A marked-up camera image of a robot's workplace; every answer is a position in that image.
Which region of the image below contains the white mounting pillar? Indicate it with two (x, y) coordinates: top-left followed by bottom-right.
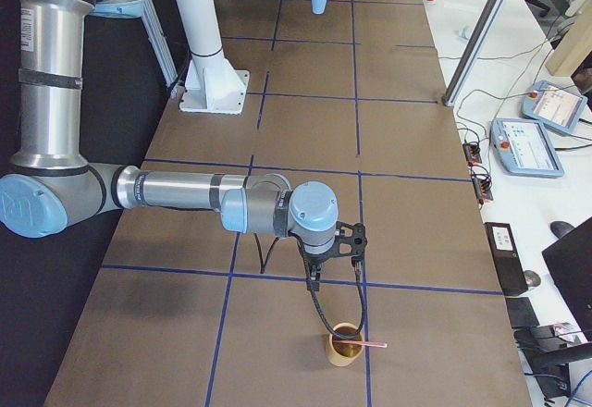
(176, 0), (250, 115)

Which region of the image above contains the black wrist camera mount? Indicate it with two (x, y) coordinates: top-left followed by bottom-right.
(334, 221), (367, 263)

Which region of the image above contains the black power box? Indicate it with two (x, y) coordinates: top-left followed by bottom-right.
(484, 222), (528, 297)

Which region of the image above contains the black monitor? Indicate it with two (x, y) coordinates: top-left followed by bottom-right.
(542, 218), (591, 339)

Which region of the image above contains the orange black adapter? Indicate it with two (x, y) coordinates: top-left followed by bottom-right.
(471, 172), (493, 204)
(462, 142), (482, 167)

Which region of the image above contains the white paper cup on side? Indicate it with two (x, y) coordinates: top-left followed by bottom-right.
(459, 26), (473, 42)

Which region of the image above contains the orange black adapter far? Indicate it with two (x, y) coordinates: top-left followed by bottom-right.
(462, 142), (482, 167)

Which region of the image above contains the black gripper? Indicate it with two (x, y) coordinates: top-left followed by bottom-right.
(299, 242), (331, 292)

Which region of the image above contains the black computer mouse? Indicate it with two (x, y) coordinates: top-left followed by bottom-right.
(549, 220), (574, 239)

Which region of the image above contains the far teach pendant tablet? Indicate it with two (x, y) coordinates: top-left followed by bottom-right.
(522, 80), (587, 135)

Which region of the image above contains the orange black adapter near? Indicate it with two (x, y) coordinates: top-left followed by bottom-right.
(471, 172), (493, 204)

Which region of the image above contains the teach pendant tablet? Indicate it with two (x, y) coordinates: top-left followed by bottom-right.
(490, 118), (564, 179)
(522, 80), (587, 135)

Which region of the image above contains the aluminium frame post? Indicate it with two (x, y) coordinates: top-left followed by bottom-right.
(442, 0), (506, 107)

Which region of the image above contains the pink chopstick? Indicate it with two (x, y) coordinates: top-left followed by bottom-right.
(332, 339), (388, 349)

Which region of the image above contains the near teach pendant tablet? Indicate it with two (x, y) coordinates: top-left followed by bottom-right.
(490, 118), (564, 179)

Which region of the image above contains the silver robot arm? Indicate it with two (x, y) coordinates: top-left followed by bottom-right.
(1, 18), (260, 310)

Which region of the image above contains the brown paper table cover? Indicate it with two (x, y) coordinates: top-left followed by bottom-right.
(46, 0), (531, 406)

